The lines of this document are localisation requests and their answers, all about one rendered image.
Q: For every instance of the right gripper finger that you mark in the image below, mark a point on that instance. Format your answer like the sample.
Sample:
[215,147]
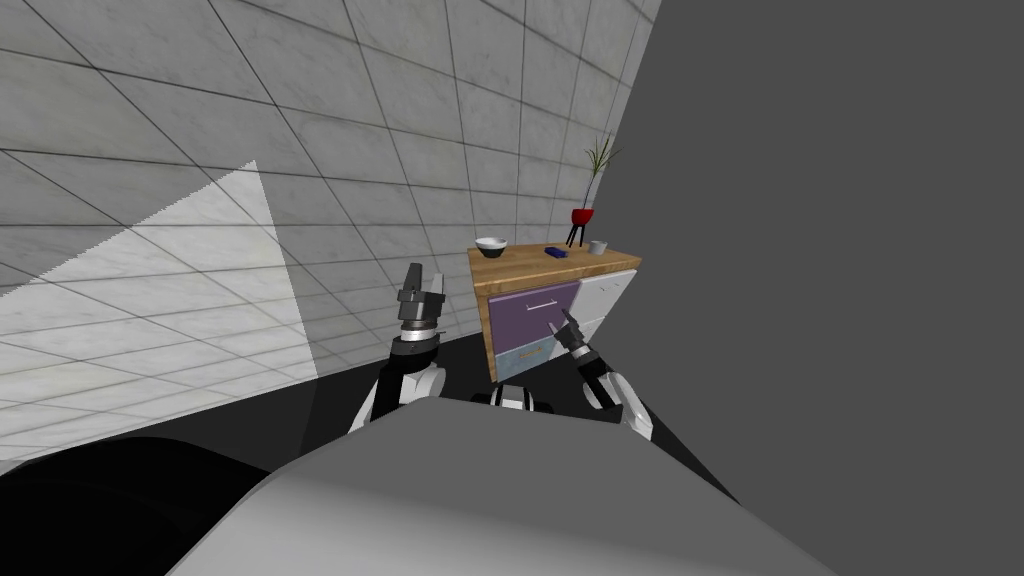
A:
[571,320]
[554,329]

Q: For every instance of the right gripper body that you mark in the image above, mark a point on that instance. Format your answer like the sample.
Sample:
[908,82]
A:
[573,342]

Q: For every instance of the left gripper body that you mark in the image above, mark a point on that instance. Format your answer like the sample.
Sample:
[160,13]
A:
[419,307]

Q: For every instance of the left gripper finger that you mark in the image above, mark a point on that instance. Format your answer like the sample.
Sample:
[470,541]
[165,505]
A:
[436,286]
[413,278]

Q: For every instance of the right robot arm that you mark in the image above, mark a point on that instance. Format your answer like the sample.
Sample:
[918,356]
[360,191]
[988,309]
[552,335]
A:
[620,396]

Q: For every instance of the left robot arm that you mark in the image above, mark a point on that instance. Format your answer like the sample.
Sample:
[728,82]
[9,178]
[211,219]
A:
[394,392]

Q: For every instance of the purple drawer front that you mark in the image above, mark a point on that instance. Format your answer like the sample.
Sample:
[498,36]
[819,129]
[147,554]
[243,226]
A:
[516,324]

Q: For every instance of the white cabinet door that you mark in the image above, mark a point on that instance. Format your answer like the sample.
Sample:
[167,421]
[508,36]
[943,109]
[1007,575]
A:
[608,300]

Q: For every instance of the pale blue drawer front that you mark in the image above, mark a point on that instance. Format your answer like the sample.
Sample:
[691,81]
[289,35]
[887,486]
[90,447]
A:
[512,366]

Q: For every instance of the black and white bowl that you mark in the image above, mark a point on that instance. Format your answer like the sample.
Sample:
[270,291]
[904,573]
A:
[490,248]

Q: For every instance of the small blue object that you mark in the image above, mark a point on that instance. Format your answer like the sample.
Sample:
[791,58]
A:
[556,253]

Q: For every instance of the wooden-topped cabinet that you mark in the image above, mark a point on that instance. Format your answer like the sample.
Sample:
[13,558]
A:
[524,264]

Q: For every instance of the grey cup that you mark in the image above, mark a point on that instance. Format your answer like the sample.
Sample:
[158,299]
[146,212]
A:
[598,248]

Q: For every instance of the red potted plant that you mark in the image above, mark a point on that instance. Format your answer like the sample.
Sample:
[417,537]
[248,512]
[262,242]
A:
[582,216]

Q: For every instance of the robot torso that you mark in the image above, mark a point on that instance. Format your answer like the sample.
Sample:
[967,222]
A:
[496,496]

